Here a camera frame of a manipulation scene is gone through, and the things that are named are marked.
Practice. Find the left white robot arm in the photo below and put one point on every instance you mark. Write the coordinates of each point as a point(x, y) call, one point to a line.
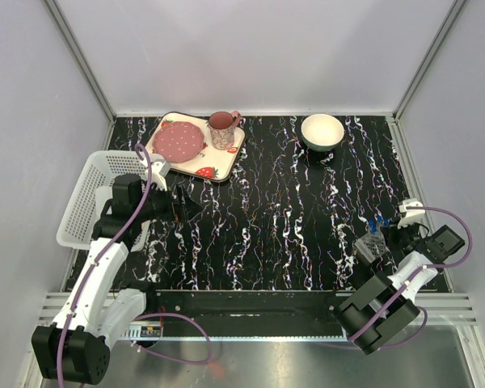
point(76, 345)

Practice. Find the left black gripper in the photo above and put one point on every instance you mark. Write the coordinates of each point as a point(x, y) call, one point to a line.
point(178, 210)

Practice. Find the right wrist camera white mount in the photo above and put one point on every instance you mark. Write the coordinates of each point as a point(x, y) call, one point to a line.
point(411, 212)

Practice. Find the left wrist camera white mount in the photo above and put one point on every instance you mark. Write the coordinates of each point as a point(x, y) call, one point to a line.
point(156, 171)

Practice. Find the pink patterned mug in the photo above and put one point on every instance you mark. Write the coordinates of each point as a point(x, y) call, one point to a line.
point(222, 126)

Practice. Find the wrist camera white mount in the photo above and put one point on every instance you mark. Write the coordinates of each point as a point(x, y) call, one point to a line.
point(411, 212)
point(156, 171)

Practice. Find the white ceramic bowl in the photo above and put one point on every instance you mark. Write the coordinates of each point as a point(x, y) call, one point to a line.
point(322, 132)

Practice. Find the strawberry pattern square tray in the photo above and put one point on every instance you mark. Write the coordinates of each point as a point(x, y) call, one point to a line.
point(210, 163)

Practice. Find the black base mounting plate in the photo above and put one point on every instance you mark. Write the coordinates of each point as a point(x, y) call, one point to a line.
point(254, 314)

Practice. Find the clear test tube rack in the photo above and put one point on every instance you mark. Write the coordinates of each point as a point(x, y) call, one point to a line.
point(370, 247)

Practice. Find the white wash bottle red cap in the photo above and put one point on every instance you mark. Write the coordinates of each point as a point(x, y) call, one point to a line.
point(102, 195)

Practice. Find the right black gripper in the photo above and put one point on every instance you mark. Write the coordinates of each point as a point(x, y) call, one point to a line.
point(390, 234)

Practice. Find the pink polka dot plate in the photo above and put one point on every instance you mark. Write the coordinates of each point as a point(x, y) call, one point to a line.
point(178, 142)

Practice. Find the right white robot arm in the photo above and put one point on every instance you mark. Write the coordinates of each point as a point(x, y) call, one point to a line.
point(382, 305)

